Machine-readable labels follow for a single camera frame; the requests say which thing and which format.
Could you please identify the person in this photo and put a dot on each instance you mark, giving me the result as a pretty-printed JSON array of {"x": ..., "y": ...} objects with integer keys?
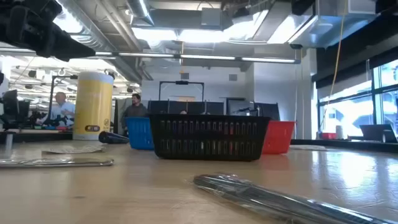
[
  {"x": 63, "y": 110},
  {"x": 183, "y": 112},
  {"x": 135, "y": 110}
]

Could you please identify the silver ventilation duct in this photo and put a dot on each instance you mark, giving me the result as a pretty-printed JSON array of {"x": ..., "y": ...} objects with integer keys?
[{"x": 140, "y": 11}]

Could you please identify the black partition screens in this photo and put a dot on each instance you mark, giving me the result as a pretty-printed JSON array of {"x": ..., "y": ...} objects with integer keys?
[{"x": 199, "y": 107}]

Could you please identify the dark blue toiletry tube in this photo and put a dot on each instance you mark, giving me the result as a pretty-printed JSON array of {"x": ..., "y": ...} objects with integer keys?
[{"x": 112, "y": 137}]

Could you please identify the silver metal post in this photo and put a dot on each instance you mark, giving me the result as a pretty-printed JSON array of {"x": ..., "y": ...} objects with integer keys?
[{"x": 9, "y": 141}]

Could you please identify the white paper roll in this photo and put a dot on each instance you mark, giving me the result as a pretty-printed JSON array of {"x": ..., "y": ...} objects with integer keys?
[{"x": 339, "y": 132}]

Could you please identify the black plastic basket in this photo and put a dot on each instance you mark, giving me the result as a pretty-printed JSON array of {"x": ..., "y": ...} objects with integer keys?
[{"x": 186, "y": 156}]

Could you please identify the grey ceiling box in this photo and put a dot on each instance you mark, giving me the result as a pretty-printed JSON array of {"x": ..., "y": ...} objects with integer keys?
[{"x": 211, "y": 17}]

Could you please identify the black office chair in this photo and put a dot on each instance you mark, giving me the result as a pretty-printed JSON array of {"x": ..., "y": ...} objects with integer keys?
[{"x": 11, "y": 102}]

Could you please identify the yellow white wipes canister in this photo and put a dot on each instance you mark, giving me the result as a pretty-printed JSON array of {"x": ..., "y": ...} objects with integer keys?
[{"x": 93, "y": 105}]

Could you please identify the black monitor screen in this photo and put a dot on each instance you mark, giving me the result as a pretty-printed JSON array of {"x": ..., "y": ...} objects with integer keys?
[{"x": 267, "y": 110}]

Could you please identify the red plastic basket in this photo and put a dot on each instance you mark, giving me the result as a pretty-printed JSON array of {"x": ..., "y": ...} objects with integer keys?
[{"x": 280, "y": 137}]

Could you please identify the blue plastic basket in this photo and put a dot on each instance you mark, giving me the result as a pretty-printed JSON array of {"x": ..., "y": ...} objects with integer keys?
[{"x": 138, "y": 133}]

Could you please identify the dark grey laptop lid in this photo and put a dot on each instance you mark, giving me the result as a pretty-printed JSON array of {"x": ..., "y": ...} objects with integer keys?
[{"x": 376, "y": 133}]

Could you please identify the long ceiling light bar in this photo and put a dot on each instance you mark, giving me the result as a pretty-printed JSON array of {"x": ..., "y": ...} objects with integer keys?
[{"x": 208, "y": 57}]

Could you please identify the black ceiling camera dome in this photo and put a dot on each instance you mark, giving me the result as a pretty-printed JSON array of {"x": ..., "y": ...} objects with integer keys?
[{"x": 296, "y": 46}]

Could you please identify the black window frame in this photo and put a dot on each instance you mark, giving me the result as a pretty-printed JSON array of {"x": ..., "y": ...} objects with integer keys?
[{"x": 377, "y": 109}]

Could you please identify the red storage bin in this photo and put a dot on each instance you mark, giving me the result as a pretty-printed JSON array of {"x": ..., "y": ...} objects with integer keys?
[{"x": 329, "y": 136}]

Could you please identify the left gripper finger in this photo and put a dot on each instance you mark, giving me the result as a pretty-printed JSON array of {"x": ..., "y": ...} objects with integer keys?
[{"x": 68, "y": 46}]

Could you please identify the grey wall speaker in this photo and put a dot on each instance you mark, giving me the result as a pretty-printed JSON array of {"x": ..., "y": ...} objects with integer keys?
[
  {"x": 233, "y": 77},
  {"x": 184, "y": 76}
]

